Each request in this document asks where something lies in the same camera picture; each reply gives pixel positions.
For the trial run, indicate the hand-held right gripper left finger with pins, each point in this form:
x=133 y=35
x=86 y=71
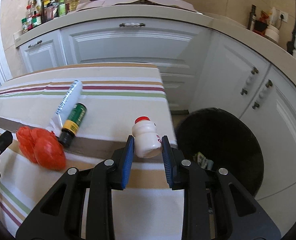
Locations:
x=128 y=162

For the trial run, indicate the pale blue toothpaste tube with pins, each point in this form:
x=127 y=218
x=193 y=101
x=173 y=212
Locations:
x=66 y=100

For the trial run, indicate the red plastic bag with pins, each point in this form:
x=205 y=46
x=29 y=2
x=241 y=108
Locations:
x=45 y=150

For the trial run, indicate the white yogurt bottle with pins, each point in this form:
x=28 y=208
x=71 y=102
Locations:
x=145 y=137

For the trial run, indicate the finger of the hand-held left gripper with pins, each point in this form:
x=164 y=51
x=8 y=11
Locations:
x=2 y=141

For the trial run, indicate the white wall socket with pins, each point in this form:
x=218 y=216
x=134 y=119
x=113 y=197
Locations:
x=283 y=15

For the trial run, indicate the red and black container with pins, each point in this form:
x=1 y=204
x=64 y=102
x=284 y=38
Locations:
x=261 y=23

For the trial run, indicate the white round container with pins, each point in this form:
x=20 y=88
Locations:
x=272 y=33

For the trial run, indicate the tall dark bottle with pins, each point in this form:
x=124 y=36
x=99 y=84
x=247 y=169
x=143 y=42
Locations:
x=252 y=17

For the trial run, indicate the black trash bin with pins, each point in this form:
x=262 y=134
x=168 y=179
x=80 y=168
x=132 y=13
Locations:
x=220 y=135

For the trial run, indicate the group of condiment bottles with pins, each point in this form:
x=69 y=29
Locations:
x=50 y=2

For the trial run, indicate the wide white cabinet door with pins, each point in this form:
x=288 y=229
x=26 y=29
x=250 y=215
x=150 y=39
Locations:
x=130 y=45

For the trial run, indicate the green and yellow labelled bottle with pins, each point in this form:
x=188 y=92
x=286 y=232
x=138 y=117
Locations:
x=75 y=117

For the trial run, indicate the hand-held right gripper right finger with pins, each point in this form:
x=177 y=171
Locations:
x=167 y=162

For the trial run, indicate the narrow white cabinet door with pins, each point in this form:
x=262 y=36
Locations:
x=40 y=55

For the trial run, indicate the pale pink stove cloth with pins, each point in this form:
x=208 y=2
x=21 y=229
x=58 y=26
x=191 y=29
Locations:
x=138 y=3

